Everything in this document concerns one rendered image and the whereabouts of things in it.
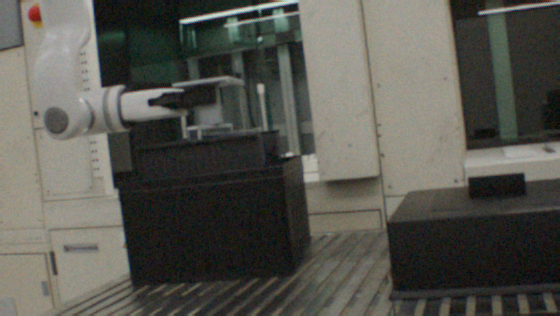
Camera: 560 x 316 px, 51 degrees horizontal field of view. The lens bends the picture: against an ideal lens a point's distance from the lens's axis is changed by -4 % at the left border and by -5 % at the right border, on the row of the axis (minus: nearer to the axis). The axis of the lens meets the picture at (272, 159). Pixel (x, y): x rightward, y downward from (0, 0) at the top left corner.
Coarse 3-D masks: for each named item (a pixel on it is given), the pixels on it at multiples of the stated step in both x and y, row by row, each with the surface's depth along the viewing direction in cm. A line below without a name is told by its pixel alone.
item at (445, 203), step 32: (416, 192) 99; (448, 192) 94; (480, 192) 85; (512, 192) 83; (544, 192) 81; (416, 224) 74; (448, 224) 73; (480, 224) 72; (512, 224) 71; (544, 224) 70; (416, 256) 75; (448, 256) 74; (480, 256) 72; (512, 256) 71; (544, 256) 70; (416, 288) 75; (448, 288) 74; (480, 288) 73; (512, 288) 71; (544, 288) 70
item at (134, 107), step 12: (120, 96) 109; (132, 96) 107; (144, 96) 106; (156, 96) 106; (132, 108) 107; (144, 108) 106; (156, 108) 106; (168, 108) 106; (180, 108) 111; (132, 120) 109; (144, 120) 109
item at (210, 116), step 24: (216, 96) 108; (216, 120) 108; (168, 144) 99; (192, 144) 99; (216, 144) 99; (240, 144) 98; (264, 144) 118; (144, 168) 101; (168, 168) 100; (192, 168) 100; (216, 168) 99; (240, 168) 98
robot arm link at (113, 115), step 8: (112, 88) 110; (120, 88) 111; (104, 96) 109; (112, 96) 108; (104, 104) 108; (112, 104) 108; (112, 112) 108; (120, 112) 109; (112, 120) 109; (120, 120) 109; (112, 128) 110; (120, 128) 110; (128, 128) 112
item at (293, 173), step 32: (288, 160) 121; (128, 192) 98; (160, 192) 97; (192, 192) 97; (224, 192) 96; (256, 192) 95; (288, 192) 98; (128, 224) 99; (160, 224) 98; (192, 224) 97; (224, 224) 96; (256, 224) 95; (288, 224) 95; (128, 256) 99; (160, 256) 98; (192, 256) 97; (224, 256) 97; (256, 256) 96; (288, 256) 95
